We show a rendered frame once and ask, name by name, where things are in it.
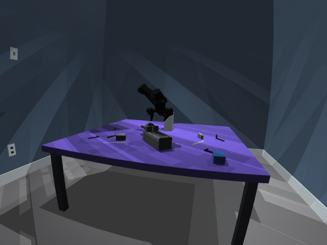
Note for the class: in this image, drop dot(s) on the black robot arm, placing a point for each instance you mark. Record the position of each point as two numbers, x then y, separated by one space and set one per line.
156 97

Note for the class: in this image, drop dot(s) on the blue cube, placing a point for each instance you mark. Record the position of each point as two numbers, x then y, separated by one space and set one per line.
218 157

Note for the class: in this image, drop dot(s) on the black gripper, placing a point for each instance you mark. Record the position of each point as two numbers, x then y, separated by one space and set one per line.
168 112

